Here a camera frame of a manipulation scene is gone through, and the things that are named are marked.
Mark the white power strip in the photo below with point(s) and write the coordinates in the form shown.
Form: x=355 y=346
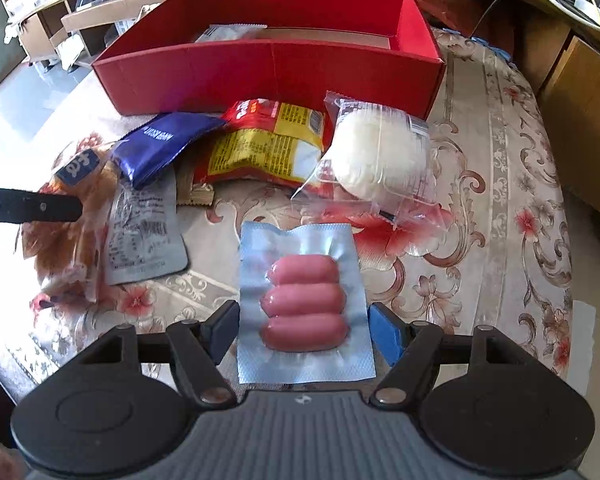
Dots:
x=586 y=4

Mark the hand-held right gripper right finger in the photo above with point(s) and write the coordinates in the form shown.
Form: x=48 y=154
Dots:
x=382 y=332

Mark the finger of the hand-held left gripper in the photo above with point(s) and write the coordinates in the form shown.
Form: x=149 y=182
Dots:
x=40 y=205

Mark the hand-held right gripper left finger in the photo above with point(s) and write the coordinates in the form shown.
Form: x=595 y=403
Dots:
x=224 y=327

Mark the silver grey snack packet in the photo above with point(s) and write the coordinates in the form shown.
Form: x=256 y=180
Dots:
x=140 y=240

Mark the orange bread packet blue label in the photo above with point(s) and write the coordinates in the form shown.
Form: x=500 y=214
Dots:
x=75 y=255

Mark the blue snack packet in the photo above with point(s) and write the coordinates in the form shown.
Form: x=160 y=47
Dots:
x=155 y=145

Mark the small gold wafer packet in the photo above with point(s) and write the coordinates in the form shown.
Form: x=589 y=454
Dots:
x=200 y=194

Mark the white packet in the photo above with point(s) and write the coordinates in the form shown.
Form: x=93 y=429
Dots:
x=230 y=34

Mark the white paper sheet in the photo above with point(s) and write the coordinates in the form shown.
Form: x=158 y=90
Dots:
x=585 y=330

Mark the blue plastic item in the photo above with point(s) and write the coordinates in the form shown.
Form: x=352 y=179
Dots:
x=485 y=45

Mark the pink sausage vacuum pack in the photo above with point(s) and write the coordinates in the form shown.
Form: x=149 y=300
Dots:
x=305 y=300

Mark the wooden cabinet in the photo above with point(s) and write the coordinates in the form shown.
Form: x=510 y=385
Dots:
x=585 y=110

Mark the floral bedspread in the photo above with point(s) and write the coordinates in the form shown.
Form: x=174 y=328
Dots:
x=480 y=160

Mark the wooden desk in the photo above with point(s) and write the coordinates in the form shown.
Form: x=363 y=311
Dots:
x=540 y=0

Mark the white bun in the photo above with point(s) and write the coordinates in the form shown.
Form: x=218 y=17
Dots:
x=375 y=155

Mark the red cardboard box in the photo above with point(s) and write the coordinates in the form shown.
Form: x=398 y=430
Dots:
x=280 y=75

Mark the red yellow candy packet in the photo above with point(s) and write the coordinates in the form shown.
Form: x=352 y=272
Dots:
x=260 y=155

